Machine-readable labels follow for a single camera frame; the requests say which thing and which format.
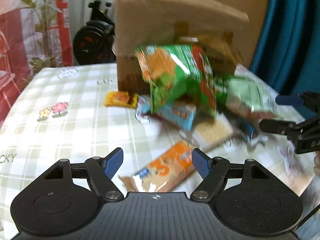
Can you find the green corn chip bag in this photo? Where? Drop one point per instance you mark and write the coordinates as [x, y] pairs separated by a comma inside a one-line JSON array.
[[175, 70]]

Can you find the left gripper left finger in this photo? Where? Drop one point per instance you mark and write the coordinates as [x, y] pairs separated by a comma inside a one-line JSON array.
[[101, 171]]

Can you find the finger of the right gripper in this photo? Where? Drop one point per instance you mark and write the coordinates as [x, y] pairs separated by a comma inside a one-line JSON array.
[[289, 100], [276, 126]]

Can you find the blue curtain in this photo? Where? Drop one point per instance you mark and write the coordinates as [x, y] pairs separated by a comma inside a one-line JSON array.
[[287, 53]]

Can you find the tan cracker pack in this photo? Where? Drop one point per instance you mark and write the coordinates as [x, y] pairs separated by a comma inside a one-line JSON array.
[[207, 133]]

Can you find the black exercise bike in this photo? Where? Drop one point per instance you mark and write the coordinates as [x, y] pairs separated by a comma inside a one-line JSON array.
[[93, 41]]

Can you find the pale green snack bag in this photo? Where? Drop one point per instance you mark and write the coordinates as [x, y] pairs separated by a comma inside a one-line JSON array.
[[245, 97]]

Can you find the brown cardboard box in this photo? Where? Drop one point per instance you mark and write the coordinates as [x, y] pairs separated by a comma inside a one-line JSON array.
[[214, 26]]

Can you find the red printed backdrop cloth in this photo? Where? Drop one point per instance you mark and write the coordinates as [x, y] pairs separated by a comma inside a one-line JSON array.
[[35, 34]]

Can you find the person right hand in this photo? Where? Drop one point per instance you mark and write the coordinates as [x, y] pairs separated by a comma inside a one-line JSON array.
[[316, 167]]

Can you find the orange number three cracker pack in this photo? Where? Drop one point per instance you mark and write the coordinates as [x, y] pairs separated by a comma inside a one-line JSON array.
[[164, 173]]

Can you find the blue snack packet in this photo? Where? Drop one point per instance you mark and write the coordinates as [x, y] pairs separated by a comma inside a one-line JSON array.
[[179, 113]]

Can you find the yellow orange snack packet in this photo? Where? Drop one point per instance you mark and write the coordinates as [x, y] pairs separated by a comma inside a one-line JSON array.
[[121, 99]]

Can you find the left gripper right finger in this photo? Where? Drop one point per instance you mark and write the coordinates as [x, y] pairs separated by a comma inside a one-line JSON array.
[[213, 172]]

